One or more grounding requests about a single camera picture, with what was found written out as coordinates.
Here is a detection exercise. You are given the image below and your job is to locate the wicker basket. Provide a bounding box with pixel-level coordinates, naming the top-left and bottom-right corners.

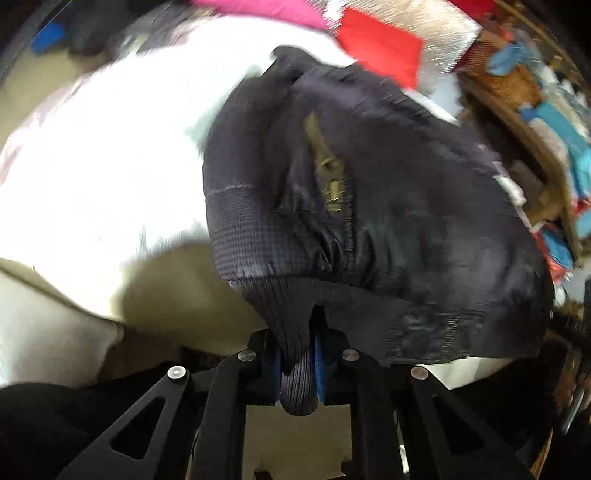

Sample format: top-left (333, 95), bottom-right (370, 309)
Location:
top-left (465, 42), bottom-right (543, 110)

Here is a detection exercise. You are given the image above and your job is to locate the white pink bed blanket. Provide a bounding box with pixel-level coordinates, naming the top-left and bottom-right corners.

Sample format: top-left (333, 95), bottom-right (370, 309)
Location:
top-left (0, 13), bottom-right (463, 388)

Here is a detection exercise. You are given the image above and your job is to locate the silver foil insulation board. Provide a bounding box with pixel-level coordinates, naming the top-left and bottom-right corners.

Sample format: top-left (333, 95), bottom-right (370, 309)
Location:
top-left (315, 0), bottom-right (482, 78)

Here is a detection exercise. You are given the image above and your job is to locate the pink pillow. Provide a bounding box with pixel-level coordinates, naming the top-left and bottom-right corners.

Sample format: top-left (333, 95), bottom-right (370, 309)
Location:
top-left (191, 0), bottom-right (329, 30)

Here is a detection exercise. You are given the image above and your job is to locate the blue cloth in basket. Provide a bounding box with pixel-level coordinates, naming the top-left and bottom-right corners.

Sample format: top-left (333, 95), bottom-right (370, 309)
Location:
top-left (486, 42), bottom-right (529, 77)

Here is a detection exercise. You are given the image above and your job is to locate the red square pillow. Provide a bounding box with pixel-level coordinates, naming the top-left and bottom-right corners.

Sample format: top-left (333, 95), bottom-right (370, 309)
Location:
top-left (337, 7), bottom-right (424, 89)

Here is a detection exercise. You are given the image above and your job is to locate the wooden side table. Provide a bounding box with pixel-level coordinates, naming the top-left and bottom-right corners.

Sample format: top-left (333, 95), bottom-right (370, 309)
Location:
top-left (457, 71), bottom-right (584, 261)

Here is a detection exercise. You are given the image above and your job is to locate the black quilted jacket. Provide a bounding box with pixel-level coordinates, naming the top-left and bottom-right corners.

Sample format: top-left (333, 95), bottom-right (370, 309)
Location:
top-left (204, 46), bottom-right (554, 416)

